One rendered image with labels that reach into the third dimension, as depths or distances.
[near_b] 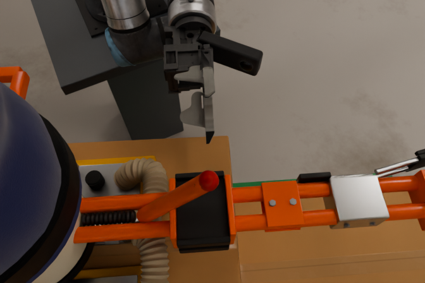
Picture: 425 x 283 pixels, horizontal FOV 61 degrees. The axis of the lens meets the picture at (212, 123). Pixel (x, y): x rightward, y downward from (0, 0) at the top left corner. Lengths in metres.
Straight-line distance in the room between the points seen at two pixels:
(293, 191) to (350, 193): 0.08
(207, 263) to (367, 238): 0.61
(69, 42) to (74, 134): 0.80
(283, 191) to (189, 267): 0.22
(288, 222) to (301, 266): 0.57
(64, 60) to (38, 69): 1.08
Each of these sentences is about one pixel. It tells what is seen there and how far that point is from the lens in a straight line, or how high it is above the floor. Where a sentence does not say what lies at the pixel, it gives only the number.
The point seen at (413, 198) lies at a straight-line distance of 0.61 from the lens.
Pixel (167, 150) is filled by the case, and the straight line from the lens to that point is 0.71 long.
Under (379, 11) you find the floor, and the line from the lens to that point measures 2.53.
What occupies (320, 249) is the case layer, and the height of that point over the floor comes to 0.54.
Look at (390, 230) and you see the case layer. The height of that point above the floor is 0.54.
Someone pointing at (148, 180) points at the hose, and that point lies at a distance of 0.59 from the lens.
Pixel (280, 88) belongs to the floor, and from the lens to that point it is 1.97.
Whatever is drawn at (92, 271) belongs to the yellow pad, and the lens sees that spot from 0.64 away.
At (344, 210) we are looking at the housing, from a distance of 0.53.
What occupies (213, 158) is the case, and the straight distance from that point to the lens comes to 0.69.
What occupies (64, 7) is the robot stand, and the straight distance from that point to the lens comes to 1.32.
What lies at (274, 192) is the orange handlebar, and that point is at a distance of 0.52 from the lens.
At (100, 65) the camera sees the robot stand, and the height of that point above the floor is 0.75.
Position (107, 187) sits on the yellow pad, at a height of 0.98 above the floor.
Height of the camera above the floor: 1.58
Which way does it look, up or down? 60 degrees down
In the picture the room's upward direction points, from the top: straight up
